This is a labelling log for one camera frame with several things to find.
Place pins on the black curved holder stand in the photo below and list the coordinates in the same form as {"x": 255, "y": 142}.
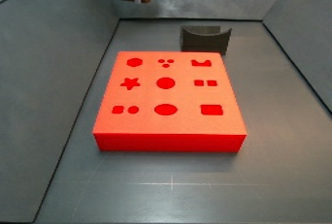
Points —
{"x": 206, "y": 39}

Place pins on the red shape sorter block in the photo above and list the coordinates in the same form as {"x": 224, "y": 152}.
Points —
{"x": 169, "y": 102}

